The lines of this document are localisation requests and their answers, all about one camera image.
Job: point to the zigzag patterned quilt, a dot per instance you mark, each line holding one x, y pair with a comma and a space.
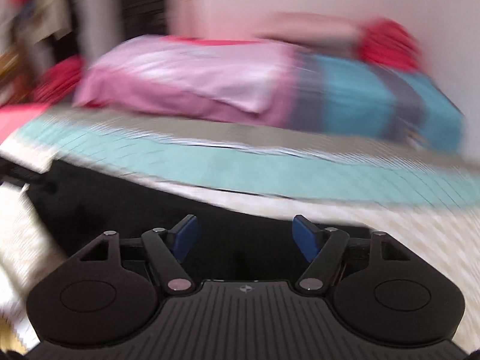
428, 200

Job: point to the teal grey striped blanket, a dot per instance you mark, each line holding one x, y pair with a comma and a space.
350, 98

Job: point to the red clothes pile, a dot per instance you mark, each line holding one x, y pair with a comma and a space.
59, 81

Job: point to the black pants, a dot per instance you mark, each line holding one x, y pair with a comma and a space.
77, 204

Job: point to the red cushion by wall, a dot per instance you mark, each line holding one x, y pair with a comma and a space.
388, 44

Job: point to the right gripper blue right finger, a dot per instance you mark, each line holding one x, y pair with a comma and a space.
323, 250

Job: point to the pink pillow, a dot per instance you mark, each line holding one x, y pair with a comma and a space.
240, 82

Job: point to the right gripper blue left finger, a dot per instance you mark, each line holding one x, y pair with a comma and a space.
167, 249

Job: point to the pink bed sheet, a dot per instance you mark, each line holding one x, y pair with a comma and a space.
13, 117

